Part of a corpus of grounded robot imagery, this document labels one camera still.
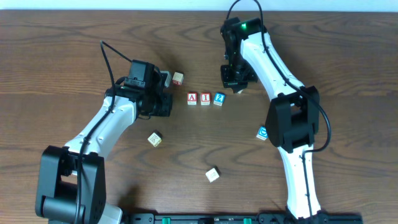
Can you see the blue picture block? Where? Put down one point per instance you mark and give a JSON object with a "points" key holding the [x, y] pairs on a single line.
{"points": [[262, 133]]}

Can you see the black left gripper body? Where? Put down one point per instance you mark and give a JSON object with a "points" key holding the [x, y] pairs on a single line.
{"points": [[164, 106]]}

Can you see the red number 3 block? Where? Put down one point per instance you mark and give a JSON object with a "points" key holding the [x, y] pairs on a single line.
{"points": [[177, 78]]}

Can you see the blue number 2 block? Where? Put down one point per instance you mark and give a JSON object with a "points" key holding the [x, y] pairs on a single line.
{"points": [[219, 99]]}

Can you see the red letter I block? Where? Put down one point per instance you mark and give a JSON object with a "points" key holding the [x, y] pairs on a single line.
{"points": [[205, 99]]}

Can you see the red letter A block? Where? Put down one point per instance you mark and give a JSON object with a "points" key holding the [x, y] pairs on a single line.
{"points": [[191, 98]]}

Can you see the wooden letter K block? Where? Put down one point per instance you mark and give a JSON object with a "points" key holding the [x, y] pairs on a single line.
{"points": [[155, 138]]}

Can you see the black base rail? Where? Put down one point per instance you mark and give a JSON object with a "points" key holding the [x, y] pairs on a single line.
{"points": [[262, 218]]}

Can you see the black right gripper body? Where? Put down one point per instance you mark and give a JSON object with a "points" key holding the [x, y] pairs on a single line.
{"points": [[233, 82]]}

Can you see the plain wooden block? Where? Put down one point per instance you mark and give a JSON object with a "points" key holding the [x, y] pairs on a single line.
{"points": [[213, 174]]}

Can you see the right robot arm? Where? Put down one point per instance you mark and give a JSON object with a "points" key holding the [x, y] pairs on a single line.
{"points": [[293, 117]]}

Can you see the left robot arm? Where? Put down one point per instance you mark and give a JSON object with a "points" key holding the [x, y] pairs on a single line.
{"points": [[72, 185]]}

